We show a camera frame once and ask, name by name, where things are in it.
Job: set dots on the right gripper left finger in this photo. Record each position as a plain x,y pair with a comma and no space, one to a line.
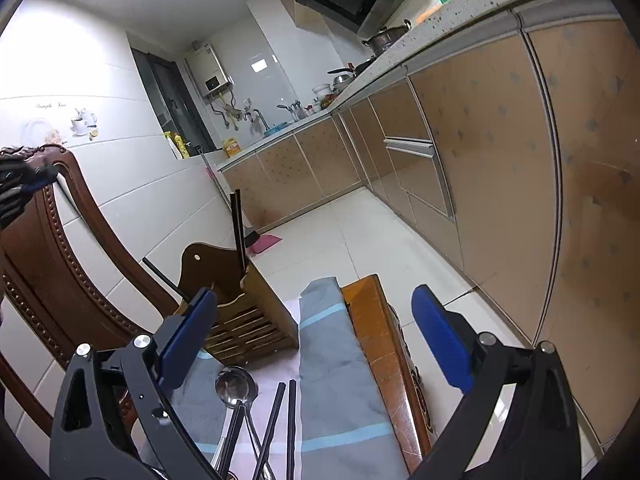
89,439

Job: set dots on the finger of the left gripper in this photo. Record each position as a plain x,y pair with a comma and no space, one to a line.
40,179

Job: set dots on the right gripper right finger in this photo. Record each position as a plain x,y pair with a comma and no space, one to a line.
540,437

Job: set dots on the beige kitchen base cabinets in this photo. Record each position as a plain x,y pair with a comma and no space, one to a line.
512,147

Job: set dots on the yellow bottle on ledge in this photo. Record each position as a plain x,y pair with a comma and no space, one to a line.
177,145

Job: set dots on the black chopstick bundle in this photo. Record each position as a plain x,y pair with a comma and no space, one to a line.
227,445

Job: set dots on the steel ladle spoon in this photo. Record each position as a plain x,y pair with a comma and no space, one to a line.
235,387

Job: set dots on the black chopstick rightmost diagonal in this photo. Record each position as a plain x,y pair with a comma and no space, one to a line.
263,456

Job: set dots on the yellow box on counter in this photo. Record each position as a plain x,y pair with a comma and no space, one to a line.
231,147

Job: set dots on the white water heater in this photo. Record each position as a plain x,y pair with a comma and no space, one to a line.
207,73

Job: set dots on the brown wooden utensil holder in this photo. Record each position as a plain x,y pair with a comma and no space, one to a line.
252,322

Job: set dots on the black chopstick vertical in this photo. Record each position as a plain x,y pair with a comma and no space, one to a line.
291,431

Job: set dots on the grey pink checked cloth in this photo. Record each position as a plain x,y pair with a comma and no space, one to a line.
342,428

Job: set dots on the chrome sink faucet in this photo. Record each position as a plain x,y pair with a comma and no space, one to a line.
258,124

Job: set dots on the pink dustpan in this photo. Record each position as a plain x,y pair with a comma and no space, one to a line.
256,244

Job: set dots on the dark cooking pot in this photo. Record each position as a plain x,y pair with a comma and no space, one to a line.
386,37

